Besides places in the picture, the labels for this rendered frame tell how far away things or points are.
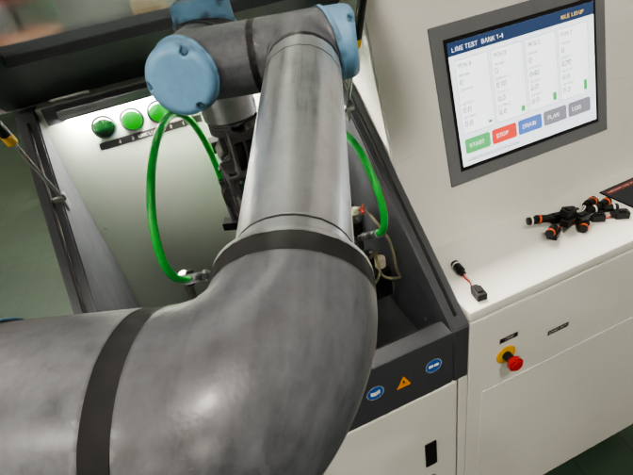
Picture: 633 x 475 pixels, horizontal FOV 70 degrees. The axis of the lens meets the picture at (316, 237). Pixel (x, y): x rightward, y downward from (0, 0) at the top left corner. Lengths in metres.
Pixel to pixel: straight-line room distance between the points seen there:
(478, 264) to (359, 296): 0.87
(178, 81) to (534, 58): 0.90
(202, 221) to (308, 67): 0.86
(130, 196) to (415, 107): 0.69
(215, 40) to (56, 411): 0.39
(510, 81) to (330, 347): 1.02
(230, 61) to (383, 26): 0.56
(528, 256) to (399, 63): 0.51
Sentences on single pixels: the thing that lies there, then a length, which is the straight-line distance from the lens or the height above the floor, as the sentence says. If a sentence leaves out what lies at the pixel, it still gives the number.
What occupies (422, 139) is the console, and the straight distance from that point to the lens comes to 1.05.
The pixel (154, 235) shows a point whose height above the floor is 1.31.
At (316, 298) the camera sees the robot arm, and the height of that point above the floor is 1.53.
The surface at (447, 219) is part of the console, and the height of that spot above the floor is 1.04.
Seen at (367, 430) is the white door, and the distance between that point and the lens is 1.06.
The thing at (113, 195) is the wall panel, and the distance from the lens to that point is 1.17.
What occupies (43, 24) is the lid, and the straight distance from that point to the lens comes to 0.88.
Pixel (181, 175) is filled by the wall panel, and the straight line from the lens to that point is 1.16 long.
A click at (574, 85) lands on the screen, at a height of 1.24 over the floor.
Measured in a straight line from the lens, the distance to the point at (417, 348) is 0.95.
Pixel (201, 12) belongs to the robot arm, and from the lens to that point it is 0.60.
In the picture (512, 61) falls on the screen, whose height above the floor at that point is 1.34.
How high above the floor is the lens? 1.67
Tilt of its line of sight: 34 degrees down
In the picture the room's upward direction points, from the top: 12 degrees counter-clockwise
